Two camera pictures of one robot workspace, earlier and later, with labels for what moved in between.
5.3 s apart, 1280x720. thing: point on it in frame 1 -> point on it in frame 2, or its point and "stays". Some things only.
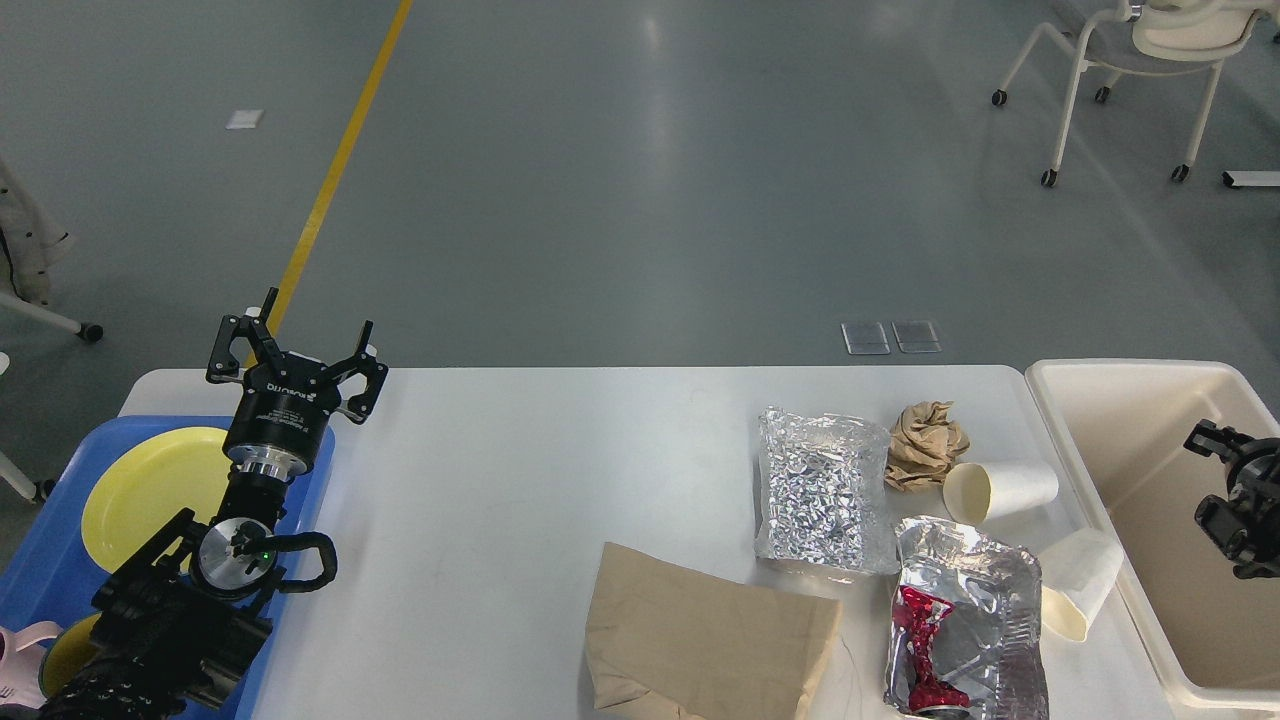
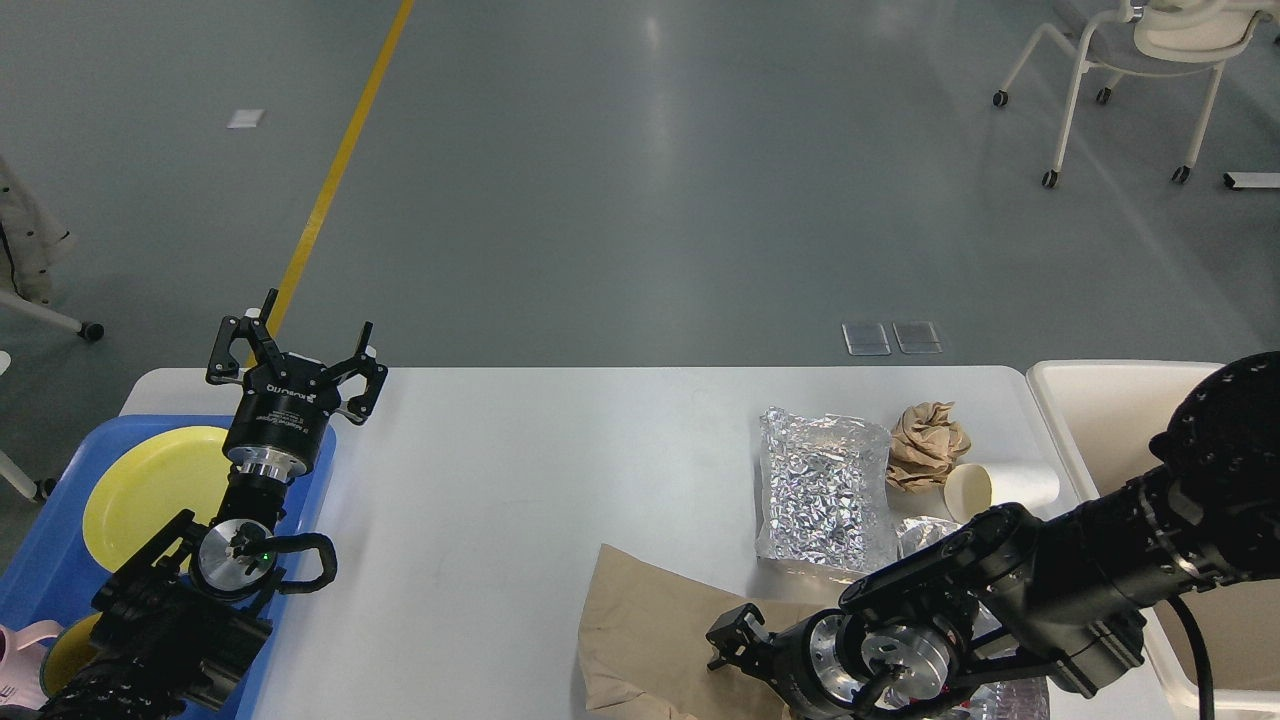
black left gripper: (285, 399) stays
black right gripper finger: (1223, 442) -> (741, 638)
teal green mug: (65, 654) stays
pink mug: (20, 658) stays
